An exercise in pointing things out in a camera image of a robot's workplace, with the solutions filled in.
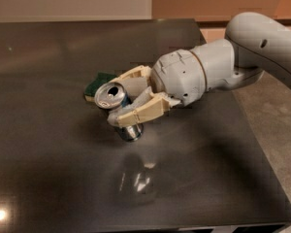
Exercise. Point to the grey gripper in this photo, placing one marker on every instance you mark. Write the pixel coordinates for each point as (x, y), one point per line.
(177, 73)

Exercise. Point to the blue silver redbull can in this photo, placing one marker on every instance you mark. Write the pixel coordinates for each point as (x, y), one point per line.
(112, 96)

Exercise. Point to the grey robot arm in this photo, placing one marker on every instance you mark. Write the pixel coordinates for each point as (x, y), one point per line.
(252, 45)

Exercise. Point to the green yellow sponge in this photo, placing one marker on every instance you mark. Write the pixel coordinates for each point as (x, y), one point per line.
(92, 88)

